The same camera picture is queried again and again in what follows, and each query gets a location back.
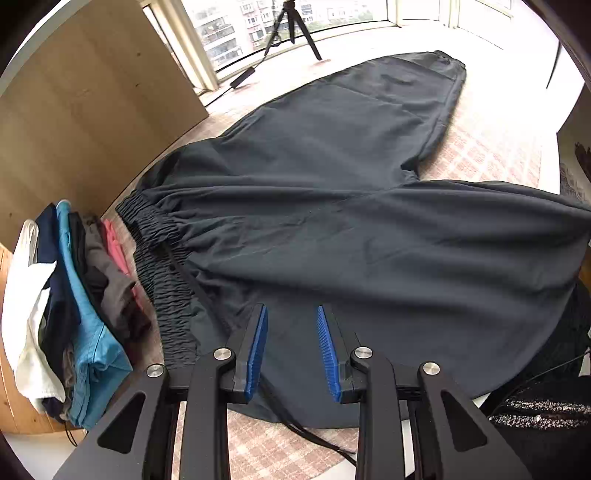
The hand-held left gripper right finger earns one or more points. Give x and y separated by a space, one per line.
328 356

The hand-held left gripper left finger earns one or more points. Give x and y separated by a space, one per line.
257 351

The dark grey pants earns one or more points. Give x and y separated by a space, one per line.
323 207

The grey folded garment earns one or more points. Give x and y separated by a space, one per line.
115 290

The blue folded garment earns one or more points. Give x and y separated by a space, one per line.
90 332

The pink folded garment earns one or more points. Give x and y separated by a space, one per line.
117 251

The navy folded garment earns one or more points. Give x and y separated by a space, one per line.
57 295

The person's dark sparkly clothing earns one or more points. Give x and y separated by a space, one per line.
545 415

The white folded garment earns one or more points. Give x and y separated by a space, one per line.
27 323

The pink plaid mat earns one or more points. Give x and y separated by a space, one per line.
489 152

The wooden board panel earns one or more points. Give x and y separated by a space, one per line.
92 115

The apartment buildings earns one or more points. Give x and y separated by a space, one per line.
226 32

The black tripod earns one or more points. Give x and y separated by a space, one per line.
292 23

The window frame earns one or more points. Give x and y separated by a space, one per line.
203 46

